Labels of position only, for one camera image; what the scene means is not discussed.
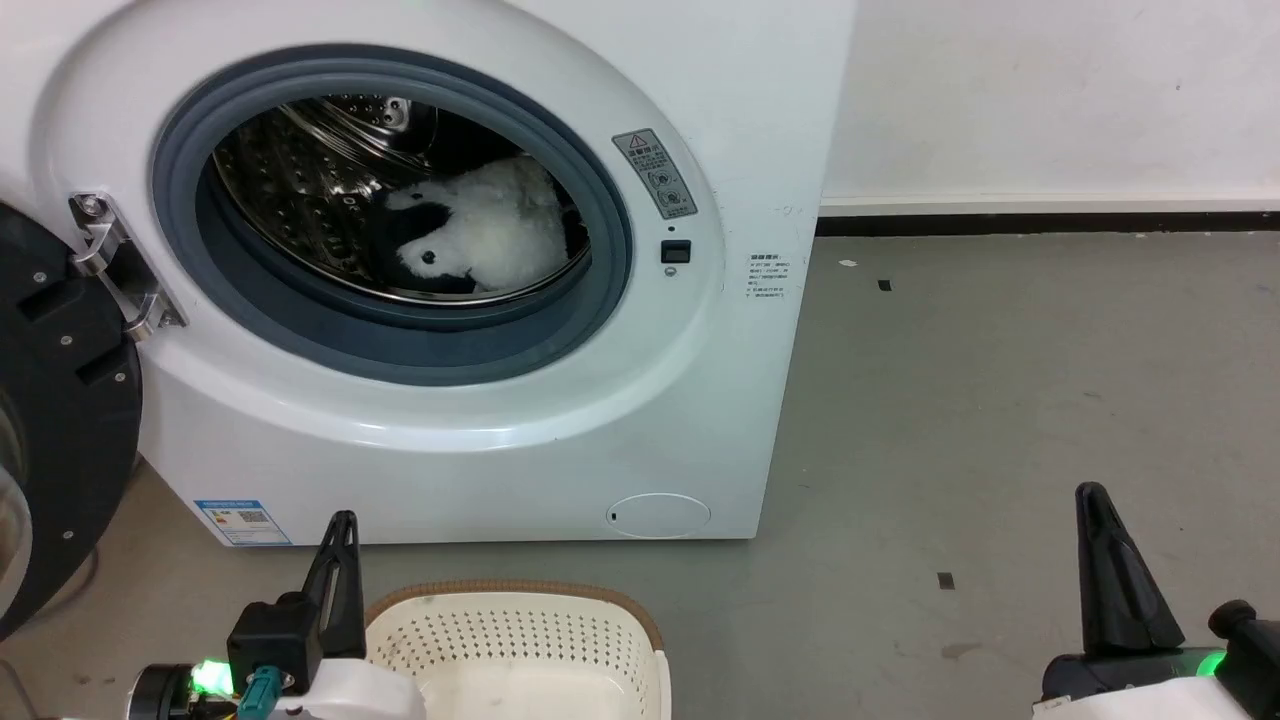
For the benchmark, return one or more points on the white front-load washing machine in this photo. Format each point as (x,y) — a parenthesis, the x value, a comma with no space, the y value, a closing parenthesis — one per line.
(480,440)

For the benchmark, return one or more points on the blue energy label sticker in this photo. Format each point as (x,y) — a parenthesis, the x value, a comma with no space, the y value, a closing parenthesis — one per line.
(243,522)

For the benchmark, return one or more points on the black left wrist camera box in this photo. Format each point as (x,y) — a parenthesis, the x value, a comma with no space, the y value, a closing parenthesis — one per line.
(275,635)

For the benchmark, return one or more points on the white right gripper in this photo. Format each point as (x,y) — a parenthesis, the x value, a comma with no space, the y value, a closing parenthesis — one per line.
(1130,685)

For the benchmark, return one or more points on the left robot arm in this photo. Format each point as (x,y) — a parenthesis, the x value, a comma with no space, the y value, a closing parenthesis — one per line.
(160,692)

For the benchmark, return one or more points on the round white filter cover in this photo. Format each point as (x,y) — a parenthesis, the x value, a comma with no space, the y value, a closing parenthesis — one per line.
(658,516)

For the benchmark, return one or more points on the stainless steel washer drum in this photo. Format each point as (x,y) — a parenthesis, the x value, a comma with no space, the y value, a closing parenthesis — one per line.
(290,180)

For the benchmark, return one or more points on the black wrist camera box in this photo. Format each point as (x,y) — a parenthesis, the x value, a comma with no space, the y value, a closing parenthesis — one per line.
(1250,655)
(275,635)

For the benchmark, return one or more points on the grey rubber door gasket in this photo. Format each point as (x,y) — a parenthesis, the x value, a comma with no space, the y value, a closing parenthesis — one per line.
(400,345)

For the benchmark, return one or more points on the white and black plush toy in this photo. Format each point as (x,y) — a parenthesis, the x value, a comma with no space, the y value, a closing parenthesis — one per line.
(500,230)

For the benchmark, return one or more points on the small printed text label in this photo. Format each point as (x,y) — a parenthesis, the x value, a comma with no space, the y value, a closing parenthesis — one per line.
(767,277)

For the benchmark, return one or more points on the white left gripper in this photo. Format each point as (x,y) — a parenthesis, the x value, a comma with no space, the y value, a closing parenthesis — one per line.
(350,695)

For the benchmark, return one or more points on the white perforated laundry basket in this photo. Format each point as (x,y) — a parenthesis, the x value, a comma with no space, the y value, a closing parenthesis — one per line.
(520,635)

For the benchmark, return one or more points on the metal door hinge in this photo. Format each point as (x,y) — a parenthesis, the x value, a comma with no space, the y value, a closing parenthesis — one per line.
(110,262)

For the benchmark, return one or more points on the grey warning sticker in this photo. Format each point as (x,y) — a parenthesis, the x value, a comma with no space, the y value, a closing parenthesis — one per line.
(655,172)

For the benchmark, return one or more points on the black door latch socket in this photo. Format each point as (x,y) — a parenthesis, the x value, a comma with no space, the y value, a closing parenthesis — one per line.
(676,251)

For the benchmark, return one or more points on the black round washer door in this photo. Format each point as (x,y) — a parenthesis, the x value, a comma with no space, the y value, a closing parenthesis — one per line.
(60,420)

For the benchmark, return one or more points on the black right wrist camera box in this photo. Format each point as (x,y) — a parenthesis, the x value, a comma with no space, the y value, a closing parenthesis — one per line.
(1250,655)

